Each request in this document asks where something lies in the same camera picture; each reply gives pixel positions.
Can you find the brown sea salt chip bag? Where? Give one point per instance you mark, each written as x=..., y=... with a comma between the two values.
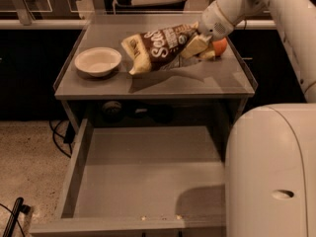
x=154, y=50

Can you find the grey open top drawer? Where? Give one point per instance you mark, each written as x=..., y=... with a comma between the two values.
x=145, y=181

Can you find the black chair back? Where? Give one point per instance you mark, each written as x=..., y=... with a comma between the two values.
x=175, y=6

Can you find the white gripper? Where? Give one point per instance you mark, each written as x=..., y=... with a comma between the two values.
x=213, y=23

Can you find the orange fruit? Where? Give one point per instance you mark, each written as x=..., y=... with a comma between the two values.
x=219, y=46

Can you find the white paper bowl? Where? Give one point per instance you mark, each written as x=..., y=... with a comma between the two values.
x=97, y=61

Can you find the black bar object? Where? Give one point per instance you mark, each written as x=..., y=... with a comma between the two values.
x=18, y=208

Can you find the dark ball under counter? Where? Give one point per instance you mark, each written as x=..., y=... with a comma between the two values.
x=112, y=110

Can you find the grey cabinet counter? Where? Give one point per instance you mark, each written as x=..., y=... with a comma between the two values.
x=225, y=78

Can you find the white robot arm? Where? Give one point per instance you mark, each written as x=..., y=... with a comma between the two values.
x=270, y=164

